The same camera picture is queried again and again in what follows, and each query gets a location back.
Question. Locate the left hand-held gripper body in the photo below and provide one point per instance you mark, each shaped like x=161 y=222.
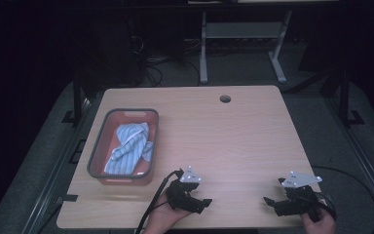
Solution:
x=179 y=194

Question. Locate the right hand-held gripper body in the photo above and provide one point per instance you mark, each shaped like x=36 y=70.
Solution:
x=300 y=191

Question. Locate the blue striped cloth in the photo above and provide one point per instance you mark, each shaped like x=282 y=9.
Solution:
x=128 y=151

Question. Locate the red basket with grey rim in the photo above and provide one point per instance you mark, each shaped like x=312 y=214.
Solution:
x=105 y=152

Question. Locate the person's left hand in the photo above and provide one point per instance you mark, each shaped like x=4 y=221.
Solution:
x=162 y=218

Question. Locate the person's right hand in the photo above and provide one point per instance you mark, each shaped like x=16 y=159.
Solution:
x=318 y=226

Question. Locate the black tape strip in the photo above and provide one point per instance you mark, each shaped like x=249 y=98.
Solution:
x=68 y=197

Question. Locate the grey metal stand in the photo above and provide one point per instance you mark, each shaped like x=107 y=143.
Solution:
x=240 y=30

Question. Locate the aluminium floor rail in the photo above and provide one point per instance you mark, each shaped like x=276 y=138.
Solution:
x=55 y=175
x=363 y=162

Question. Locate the black metal post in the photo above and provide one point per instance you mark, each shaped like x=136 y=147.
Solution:
x=344 y=97
x=77 y=97

